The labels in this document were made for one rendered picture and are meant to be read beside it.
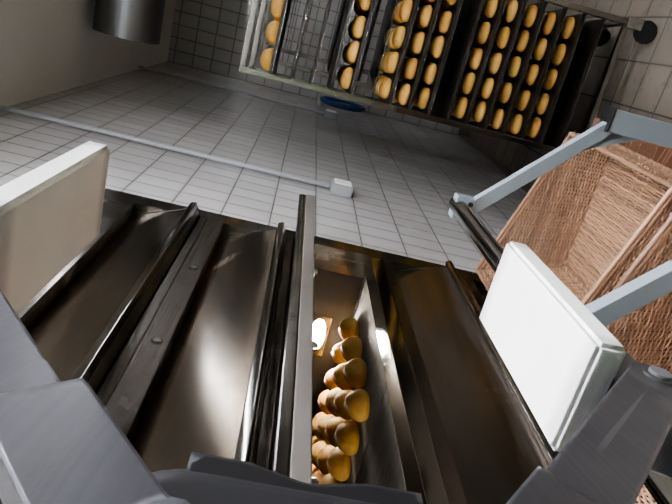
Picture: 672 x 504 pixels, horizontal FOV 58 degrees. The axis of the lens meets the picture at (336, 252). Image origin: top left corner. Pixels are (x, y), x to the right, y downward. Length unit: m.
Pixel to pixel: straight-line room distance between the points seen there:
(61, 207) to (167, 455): 0.81
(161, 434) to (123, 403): 0.08
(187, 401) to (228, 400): 0.07
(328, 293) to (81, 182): 1.72
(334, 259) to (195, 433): 0.98
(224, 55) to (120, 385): 4.39
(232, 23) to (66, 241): 5.09
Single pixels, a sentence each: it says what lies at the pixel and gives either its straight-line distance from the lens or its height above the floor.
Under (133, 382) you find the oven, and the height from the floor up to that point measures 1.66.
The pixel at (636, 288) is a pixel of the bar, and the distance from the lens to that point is 0.75.
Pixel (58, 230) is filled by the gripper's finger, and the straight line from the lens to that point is 0.17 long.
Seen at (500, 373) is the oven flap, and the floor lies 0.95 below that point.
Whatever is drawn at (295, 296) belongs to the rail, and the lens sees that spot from 1.11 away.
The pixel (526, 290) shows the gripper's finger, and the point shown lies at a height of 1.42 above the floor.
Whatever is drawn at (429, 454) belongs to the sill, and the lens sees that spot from 1.08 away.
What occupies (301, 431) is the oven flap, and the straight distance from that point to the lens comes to 0.78.
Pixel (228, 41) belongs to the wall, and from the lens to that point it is 5.26.
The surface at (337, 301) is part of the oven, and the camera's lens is 1.90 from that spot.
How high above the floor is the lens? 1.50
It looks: 7 degrees down
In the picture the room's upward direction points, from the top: 77 degrees counter-clockwise
